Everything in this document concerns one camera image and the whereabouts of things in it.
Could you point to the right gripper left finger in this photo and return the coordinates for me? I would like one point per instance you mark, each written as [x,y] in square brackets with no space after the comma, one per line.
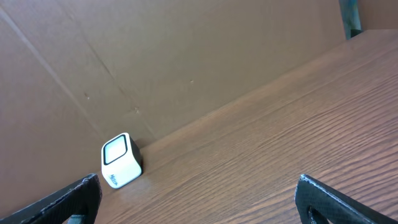
[76,203]

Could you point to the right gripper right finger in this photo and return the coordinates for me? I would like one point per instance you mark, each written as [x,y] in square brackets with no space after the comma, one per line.
[317,202]

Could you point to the white barcode scanner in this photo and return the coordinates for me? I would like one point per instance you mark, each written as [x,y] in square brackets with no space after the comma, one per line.
[121,161]

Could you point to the teal post behind table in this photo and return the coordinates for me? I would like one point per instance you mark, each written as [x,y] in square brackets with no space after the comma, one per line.
[350,16]

